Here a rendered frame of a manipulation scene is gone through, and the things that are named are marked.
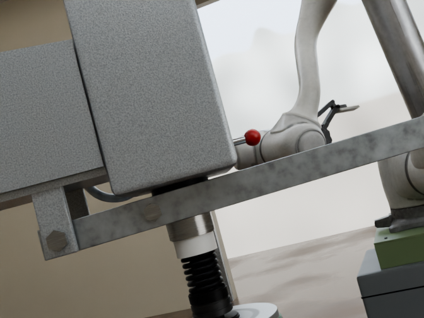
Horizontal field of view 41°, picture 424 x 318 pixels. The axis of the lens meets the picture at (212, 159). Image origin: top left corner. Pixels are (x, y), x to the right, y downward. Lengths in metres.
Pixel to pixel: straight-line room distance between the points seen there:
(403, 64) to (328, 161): 0.63
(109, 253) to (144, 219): 5.69
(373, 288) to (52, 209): 0.96
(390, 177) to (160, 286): 4.91
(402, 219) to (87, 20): 1.10
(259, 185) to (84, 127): 0.29
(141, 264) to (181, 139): 5.60
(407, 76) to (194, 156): 0.79
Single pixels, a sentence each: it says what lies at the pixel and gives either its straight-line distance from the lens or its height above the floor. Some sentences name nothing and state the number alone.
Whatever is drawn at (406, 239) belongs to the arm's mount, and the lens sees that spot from 1.59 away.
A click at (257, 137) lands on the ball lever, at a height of 1.19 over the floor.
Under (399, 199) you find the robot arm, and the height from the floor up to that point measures 0.96.
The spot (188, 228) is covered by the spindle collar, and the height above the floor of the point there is 1.07.
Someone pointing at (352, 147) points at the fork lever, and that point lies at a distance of 0.94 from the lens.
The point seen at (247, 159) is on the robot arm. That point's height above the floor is 1.17.
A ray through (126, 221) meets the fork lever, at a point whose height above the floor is 1.10.
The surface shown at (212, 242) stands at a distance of 0.95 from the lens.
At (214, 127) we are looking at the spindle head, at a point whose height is 1.21.
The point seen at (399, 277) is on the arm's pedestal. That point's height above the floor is 0.77.
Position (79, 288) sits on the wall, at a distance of 6.88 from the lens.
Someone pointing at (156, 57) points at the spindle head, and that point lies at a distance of 0.89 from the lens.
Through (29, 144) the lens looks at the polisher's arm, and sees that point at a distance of 0.91.
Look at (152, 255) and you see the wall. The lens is 6.35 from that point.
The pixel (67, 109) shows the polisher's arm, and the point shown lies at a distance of 0.90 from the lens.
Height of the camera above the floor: 1.11
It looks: 4 degrees up
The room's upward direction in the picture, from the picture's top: 15 degrees counter-clockwise
